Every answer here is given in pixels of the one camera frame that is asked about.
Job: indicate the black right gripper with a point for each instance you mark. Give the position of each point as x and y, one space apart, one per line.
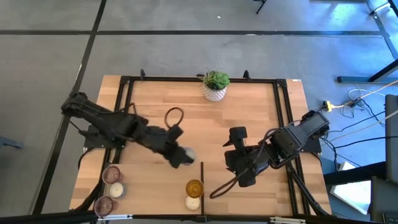
248 161

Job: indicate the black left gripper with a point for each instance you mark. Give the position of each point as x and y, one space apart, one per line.
161 143

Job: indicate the white candle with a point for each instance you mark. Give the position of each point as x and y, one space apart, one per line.
190 153
192 203

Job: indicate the amber glass candle holder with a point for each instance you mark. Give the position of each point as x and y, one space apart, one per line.
194 188

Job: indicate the pink glass candle holder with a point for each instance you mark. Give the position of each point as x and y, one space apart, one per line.
104 206
111 175

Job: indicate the blue patterned candle jar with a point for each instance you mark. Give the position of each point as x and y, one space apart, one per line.
116 189

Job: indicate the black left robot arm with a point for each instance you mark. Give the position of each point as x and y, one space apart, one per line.
102 119

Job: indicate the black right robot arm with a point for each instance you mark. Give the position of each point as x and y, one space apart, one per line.
298 137

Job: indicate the raised wooden shelf black legs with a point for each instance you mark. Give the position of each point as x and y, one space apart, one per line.
152 186

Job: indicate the plant in white patterned pot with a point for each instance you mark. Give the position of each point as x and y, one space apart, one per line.
214 93

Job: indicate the yellow power plug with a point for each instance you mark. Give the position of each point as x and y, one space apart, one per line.
327 106

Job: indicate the black bar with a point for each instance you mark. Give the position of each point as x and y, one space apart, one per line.
354 174

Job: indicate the white panel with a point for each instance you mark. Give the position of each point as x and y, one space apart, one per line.
351 196

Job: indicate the black metal floor stand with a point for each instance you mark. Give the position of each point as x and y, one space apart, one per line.
357 79

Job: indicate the black rig crossbar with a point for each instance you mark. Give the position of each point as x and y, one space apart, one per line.
46 217

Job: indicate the black tripod leg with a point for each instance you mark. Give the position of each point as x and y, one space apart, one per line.
261 6

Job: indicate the grey cabinet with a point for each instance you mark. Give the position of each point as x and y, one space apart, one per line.
391 140

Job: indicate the black metal table frame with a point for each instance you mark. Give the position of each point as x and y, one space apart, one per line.
174 78

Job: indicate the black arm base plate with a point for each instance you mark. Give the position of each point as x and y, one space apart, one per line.
93 141
314 147

